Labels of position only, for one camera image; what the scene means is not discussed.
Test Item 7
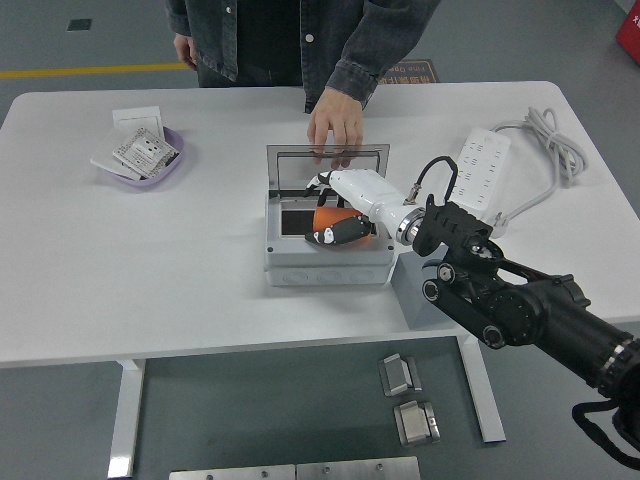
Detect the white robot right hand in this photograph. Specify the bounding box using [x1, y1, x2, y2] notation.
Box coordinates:
[303, 168, 419, 246]

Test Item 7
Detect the person's left hand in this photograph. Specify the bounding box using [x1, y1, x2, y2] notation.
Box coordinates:
[306, 88, 365, 169]

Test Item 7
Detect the person's right hand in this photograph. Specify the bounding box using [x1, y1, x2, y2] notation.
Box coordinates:
[173, 32, 199, 70]

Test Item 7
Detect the orange cylinder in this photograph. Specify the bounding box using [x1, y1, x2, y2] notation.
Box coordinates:
[312, 205, 374, 246]

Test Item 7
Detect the grey box with clear lid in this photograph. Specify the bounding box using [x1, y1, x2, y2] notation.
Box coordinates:
[263, 143, 396, 288]

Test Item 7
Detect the grey cube with round hole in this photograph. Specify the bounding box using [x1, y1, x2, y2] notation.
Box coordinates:
[391, 252, 451, 331]

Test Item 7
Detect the brown floor sign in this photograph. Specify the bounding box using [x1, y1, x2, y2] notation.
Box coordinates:
[377, 58, 440, 85]

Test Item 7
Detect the person's torso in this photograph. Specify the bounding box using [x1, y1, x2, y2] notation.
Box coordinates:
[189, 0, 381, 114]

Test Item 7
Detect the white printed socket panel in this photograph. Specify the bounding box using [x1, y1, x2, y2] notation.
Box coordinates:
[111, 127, 180, 179]

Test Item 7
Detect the yellow floor tape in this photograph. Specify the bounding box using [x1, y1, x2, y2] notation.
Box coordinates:
[0, 62, 186, 80]

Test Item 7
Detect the white power strip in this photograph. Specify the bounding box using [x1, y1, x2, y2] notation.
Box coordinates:
[449, 126, 512, 221]

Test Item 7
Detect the white flat panel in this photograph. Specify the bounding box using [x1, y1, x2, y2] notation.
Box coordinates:
[89, 127, 144, 181]

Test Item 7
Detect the purple plastic tray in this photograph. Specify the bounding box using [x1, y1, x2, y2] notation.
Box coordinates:
[97, 125, 186, 189]

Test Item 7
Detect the silver metal block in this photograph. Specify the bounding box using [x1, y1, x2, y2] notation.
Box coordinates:
[393, 399, 442, 446]
[378, 352, 424, 398]

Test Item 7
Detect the white table leg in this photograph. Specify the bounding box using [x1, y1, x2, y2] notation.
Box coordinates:
[107, 358, 147, 479]
[457, 333, 507, 444]

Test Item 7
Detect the grey metal plate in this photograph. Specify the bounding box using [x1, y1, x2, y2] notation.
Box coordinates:
[295, 455, 421, 480]
[168, 464, 297, 480]

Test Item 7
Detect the red object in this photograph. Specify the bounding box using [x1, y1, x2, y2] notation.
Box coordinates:
[614, 12, 640, 51]

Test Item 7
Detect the white blank switch plate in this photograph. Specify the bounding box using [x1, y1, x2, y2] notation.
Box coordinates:
[111, 106, 165, 139]

